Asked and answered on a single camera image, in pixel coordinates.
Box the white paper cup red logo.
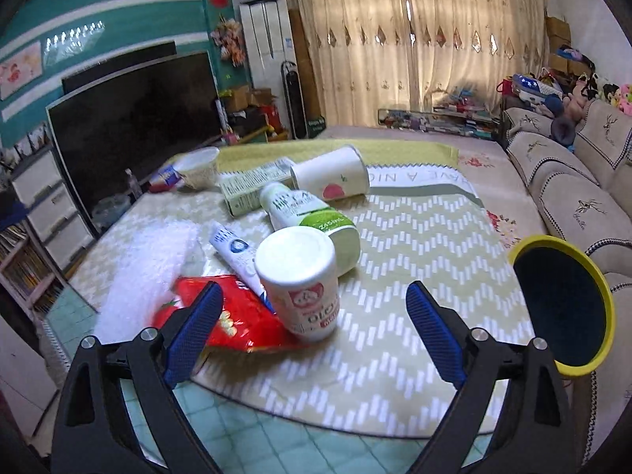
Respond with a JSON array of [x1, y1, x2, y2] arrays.
[[254, 226, 340, 342]]

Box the pale green printed carton box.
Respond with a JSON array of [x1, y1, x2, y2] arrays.
[[220, 157, 295, 217]]

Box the white green drink bottle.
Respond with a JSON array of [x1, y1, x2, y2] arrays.
[[259, 182, 361, 276]]

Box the white cup peach print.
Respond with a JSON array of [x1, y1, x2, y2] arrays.
[[292, 145, 370, 201]]

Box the yellow rimmed black trash bin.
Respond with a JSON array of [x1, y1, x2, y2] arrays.
[[509, 235, 616, 379]]

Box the red snack bag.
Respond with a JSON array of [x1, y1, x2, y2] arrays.
[[152, 275, 303, 353]]

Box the white blue toothpaste tube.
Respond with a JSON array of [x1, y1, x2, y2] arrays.
[[210, 220, 274, 314]]

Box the white drawer cabinet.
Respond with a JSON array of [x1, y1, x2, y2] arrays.
[[9, 146, 94, 273]]

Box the red blue small packet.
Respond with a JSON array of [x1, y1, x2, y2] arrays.
[[148, 164, 183, 194]]

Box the beige embroidered sofa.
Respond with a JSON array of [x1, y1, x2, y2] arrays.
[[508, 101, 632, 463]]

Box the floral pink floor mattress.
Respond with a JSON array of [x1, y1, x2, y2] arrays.
[[319, 125, 547, 249]]

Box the black flat television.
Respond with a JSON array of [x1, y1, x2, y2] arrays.
[[46, 50, 221, 231]]

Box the low shelf of books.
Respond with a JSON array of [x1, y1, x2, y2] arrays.
[[377, 90, 499, 140]]

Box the pile of plush toys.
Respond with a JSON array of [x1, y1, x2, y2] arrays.
[[497, 45, 631, 150]]

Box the black tower fan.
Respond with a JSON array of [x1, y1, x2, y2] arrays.
[[281, 60, 308, 140]]

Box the artificial flower bouquet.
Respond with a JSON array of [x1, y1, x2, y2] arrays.
[[210, 18, 246, 68]]

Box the white standing air conditioner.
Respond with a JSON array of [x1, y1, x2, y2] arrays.
[[239, 0, 295, 128]]

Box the stacked cardboard boxes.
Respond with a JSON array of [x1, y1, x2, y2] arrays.
[[545, 16, 596, 76]]

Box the cream patterned curtains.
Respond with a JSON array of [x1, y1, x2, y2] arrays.
[[288, 0, 546, 126]]

